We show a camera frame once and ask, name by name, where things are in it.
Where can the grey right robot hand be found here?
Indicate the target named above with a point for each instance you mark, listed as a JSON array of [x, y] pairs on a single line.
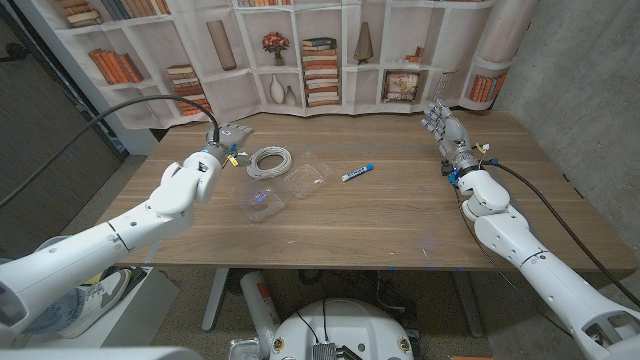
[[455, 140]]

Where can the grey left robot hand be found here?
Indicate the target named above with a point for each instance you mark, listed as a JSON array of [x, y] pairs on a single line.
[[232, 137]]

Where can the clear plastic clamshell container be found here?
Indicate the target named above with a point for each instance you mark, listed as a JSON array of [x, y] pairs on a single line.
[[305, 180]]

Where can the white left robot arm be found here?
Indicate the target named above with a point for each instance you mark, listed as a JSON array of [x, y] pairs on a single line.
[[75, 260]]

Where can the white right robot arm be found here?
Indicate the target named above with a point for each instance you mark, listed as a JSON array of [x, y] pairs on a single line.
[[550, 280]]

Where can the blue and white marker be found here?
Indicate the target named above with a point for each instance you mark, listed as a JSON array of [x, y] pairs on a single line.
[[356, 173]]

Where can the printed bookshelf backdrop cloth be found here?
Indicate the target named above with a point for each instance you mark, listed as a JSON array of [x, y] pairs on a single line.
[[240, 90]]

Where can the grey metal table leg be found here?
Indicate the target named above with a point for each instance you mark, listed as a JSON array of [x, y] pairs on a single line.
[[215, 300], [470, 310]]

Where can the white roll with orange label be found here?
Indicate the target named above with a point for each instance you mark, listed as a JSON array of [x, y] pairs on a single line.
[[257, 300]]

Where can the dark partition panel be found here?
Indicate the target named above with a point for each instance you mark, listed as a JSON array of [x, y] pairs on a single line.
[[40, 125]]

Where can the grey and white sneaker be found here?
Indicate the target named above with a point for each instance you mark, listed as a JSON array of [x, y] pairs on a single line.
[[100, 300]]

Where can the crumpled silver foil tray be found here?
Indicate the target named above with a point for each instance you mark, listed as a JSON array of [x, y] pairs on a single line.
[[245, 350]]

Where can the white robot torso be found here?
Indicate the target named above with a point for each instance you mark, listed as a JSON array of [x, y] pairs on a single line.
[[345, 325]]

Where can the person leg in blue jeans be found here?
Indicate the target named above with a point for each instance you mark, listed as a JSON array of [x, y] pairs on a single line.
[[55, 312]]

